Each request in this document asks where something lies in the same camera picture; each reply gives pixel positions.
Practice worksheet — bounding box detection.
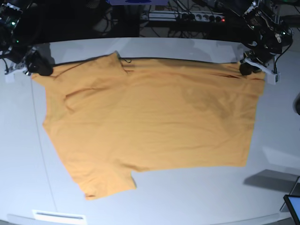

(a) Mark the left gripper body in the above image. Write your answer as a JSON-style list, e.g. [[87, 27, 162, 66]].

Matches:
[[240, 50, 280, 84]]

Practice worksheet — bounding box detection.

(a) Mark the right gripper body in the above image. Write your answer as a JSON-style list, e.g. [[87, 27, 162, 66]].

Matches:
[[4, 46, 37, 83]]

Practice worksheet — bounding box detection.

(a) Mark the yellow T-shirt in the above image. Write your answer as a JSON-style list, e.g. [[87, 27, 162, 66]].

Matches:
[[32, 53, 265, 200]]

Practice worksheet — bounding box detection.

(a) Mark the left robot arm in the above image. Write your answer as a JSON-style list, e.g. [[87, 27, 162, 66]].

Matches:
[[222, 0, 293, 84]]

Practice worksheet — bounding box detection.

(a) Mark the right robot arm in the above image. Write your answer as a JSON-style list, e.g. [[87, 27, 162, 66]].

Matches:
[[0, 0, 53, 80]]

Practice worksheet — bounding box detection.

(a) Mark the white power strip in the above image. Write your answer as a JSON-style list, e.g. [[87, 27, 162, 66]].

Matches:
[[140, 11, 225, 23]]

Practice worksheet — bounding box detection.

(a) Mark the tablet screen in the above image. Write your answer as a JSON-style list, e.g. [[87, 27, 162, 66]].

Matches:
[[284, 195, 300, 225]]

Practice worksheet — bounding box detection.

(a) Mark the white label strip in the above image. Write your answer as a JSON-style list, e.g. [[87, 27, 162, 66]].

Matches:
[[32, 210, 87, 224]]

